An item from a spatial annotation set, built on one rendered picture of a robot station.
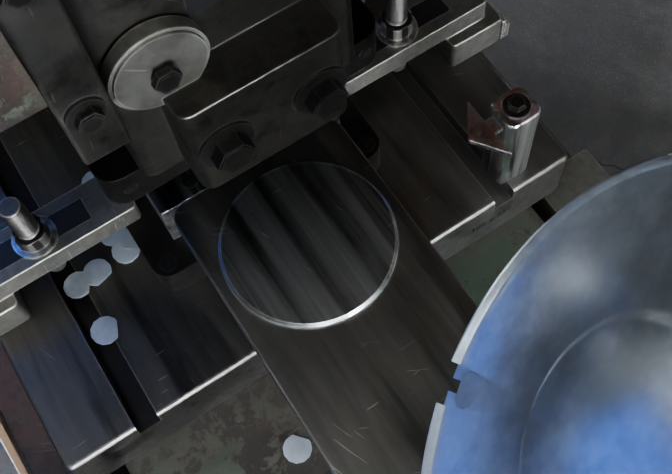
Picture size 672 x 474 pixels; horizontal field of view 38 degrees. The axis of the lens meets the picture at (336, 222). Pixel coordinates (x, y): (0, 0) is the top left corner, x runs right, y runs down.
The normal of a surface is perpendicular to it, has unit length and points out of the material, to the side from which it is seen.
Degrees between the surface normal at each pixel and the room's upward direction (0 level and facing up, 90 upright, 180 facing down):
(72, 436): 0
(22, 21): 90
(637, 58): 0
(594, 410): 55
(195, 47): 90
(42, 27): 90
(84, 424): 0
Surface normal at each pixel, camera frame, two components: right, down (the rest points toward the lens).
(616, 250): -0.84, -0.37
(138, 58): 0.54, 0.75
